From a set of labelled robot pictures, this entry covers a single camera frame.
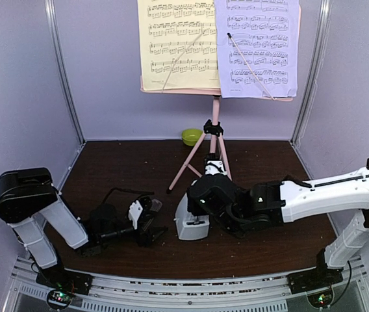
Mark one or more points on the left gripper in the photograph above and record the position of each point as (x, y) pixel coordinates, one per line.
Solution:
(147, 238)

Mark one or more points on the clear metronome front cover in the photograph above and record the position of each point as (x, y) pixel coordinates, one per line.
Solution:
(156, 206)

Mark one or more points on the white metronome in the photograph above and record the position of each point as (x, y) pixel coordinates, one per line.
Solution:
(191, 221)

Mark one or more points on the pink music stand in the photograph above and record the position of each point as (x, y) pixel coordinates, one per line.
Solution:
(212, 127)

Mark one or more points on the yellow sheet music page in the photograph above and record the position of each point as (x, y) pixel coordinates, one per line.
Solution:
(177, 45)

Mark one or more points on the purple sheet music page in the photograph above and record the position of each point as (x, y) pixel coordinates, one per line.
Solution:
(257, 48)

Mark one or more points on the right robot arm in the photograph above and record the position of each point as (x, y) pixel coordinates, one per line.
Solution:
(214, 196)

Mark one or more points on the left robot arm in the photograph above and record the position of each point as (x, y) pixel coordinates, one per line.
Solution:
(29, 201)

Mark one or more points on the green plastic bowl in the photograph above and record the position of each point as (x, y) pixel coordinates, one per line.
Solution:
(191, 136)

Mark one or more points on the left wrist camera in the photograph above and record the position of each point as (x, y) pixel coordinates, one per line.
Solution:
(140, 211)

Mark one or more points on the front aluminium rail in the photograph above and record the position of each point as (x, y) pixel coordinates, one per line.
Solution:
(257, 293)

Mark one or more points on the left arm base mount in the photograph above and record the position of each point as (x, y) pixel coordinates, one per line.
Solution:
(65, 286)

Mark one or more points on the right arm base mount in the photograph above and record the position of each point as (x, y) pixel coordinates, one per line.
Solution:
(318, 286)

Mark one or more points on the right aluminium frame post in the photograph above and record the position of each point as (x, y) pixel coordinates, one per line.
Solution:
(317, 61)

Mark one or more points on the aluminium frame post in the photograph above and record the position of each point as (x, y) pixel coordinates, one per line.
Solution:
(62, 73)
(317, 61)

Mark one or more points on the left aluminium frame post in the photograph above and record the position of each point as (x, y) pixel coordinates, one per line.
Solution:
(62, 73)

